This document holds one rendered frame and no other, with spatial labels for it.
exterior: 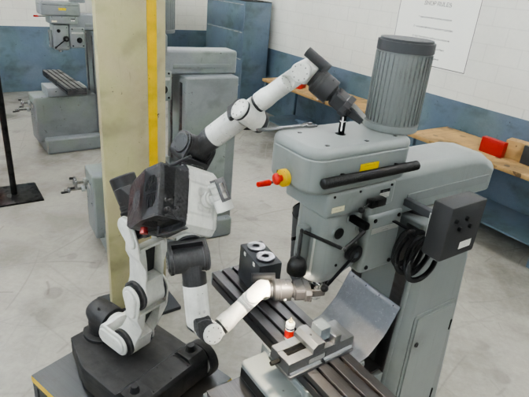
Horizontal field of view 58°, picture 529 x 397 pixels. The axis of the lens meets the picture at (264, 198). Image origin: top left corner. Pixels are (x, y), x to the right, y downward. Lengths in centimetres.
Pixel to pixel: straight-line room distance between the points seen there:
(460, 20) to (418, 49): 478
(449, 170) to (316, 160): 75
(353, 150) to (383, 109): 25
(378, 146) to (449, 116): 489
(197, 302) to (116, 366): 91
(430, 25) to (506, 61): 113
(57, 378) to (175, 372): 65
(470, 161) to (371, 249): 60
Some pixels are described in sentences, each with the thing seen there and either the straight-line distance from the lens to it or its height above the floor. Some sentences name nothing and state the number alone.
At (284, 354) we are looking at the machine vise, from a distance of 196.
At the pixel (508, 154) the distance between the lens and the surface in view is 558.
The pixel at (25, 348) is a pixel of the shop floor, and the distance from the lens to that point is 366.
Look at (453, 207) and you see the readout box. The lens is 168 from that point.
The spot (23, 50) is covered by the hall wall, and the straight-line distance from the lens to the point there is 1037.
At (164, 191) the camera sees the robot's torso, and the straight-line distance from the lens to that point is 169.
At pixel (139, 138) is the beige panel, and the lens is 322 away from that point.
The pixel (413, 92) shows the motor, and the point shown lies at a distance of 176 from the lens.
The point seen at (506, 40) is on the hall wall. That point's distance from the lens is 616.
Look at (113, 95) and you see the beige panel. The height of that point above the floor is 164.
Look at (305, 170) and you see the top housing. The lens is 151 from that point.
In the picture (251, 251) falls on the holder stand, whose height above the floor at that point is 115.
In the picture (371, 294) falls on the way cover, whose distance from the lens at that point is 226.
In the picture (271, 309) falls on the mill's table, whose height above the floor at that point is 96.
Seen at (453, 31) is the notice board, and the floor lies 199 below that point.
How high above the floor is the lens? 235
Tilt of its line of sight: 25 degrees down
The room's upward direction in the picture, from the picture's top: 5 degrees clockwise
